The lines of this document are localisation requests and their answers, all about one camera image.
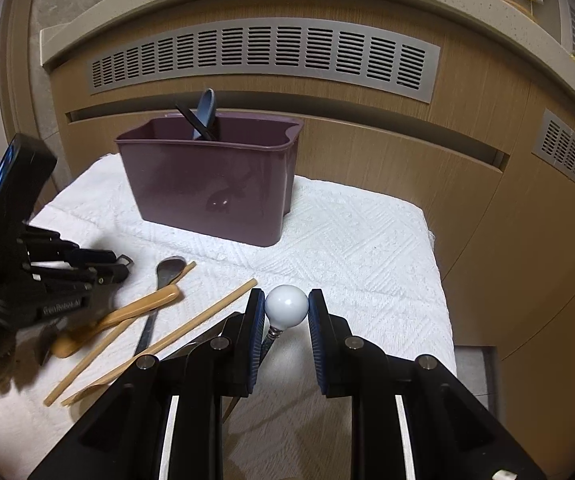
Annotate short grey vent grille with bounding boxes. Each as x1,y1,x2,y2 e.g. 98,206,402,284
532,109,575,204

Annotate wooden cabinet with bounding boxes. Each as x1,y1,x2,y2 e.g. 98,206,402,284
0,0,575,366

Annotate purple plastic utensil container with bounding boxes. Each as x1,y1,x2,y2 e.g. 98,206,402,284
114,114,303,248

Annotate wooden chopstick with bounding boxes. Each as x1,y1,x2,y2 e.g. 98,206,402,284
61,278,259,407
43,261,197,407

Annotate black plastic utensil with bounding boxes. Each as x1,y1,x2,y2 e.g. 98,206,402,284
174,104,219,142

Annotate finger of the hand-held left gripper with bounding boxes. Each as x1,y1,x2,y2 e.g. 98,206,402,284
21,224,134,268
28,264,131,292

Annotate wooden spoon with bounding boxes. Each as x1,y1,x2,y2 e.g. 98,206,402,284
50,284,184,359

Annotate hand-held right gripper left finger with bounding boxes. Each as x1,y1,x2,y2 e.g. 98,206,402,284
27,289,268,480

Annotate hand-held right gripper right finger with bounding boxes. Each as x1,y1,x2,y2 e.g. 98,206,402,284
308,288,549,480

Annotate light wooden utensil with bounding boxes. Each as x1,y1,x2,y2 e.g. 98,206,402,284
66,381,119,407

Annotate white ball-tipped metal utensil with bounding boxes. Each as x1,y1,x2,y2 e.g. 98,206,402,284
257,285,311,362

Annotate metal spoon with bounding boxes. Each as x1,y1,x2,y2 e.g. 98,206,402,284
134,256,188,357

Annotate blue plastic spoon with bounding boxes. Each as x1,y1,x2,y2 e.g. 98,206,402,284
192,88,217,141

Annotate long grey vent grille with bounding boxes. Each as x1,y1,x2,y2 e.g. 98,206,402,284
86,24,441,107

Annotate white textured towel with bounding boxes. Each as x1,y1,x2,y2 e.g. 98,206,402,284
0,152,457,480

